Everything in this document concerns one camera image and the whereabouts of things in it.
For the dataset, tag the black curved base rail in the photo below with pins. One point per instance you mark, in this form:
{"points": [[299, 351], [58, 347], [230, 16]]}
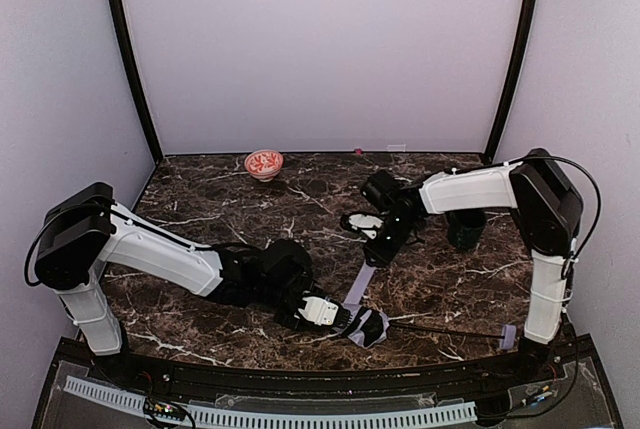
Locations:
{"points": [[185, 375]]}

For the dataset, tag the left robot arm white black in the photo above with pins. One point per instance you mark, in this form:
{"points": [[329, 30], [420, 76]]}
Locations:
{"points": [[91, 227]]}

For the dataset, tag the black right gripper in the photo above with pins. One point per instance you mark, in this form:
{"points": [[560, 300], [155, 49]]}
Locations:
{"points": [[379, 250]]}

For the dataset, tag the red patterned ceramic bowl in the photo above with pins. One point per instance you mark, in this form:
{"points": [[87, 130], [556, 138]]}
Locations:
{"points": [[264, 165]]}

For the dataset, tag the small circuit board with wires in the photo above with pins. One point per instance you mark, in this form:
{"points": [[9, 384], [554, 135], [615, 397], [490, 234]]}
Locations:
{"points": [[165, 414]]}

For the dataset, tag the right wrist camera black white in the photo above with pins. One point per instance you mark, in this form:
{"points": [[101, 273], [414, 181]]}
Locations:
{"points": [[366, 224]]}

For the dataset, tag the left black corner post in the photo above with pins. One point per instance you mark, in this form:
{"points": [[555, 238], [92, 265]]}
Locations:
{"points": [[123, 38]]}

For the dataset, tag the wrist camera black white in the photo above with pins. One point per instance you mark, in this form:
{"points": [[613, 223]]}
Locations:
{"points": [[366, 224], [322, 312]]}

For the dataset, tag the dark green mug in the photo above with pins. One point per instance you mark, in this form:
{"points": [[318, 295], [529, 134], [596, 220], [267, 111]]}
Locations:
{"points": [[465, 228]]}

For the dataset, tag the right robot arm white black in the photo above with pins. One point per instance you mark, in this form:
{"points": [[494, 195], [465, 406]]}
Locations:
{"points": [[546, 206]]}

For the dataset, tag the lavender folding umbrella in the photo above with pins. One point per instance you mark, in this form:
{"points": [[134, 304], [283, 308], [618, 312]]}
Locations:
{"points": [[367, 327]]}

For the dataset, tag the white slotted cable duct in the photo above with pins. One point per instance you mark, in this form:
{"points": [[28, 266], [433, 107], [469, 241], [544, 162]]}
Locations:
{"points": [[252, 412]]}

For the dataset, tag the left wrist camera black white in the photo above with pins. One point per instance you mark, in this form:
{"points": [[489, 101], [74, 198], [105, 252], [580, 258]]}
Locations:
{"points": [[322, 312]]}

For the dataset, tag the right black corner post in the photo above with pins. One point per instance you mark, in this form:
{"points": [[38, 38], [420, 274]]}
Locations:
{"points": [[508, 92]]}

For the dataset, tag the black corner post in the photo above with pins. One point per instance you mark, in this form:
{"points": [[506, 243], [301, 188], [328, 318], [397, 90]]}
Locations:
{"points": [[508, 92], [123, 38]]}

